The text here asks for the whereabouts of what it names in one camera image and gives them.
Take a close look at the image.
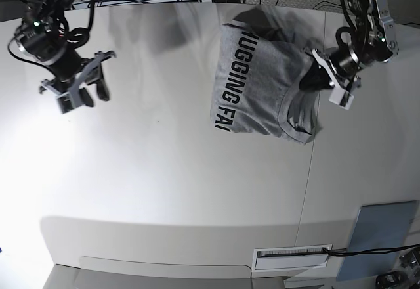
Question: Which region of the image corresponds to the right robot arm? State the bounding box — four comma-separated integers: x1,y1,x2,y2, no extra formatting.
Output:
9,0,116,114

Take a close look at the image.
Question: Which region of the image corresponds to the grey T-shirt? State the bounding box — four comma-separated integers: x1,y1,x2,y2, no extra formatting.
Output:
210,9,318,144

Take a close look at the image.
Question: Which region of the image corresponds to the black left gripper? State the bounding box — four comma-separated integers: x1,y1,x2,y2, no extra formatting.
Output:
299,47,360,91

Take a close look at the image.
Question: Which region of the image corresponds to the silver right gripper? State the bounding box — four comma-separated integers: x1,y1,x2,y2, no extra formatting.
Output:
18,29,116,108

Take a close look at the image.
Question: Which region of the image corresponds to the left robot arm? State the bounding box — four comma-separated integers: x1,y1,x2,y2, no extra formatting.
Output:
299,0,399,91

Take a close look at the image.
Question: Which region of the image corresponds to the black cable on table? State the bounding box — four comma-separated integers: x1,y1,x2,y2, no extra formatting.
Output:
323,244,420,257

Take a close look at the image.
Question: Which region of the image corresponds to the blue-grey board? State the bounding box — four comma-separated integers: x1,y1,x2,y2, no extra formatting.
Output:
336,200,418,282

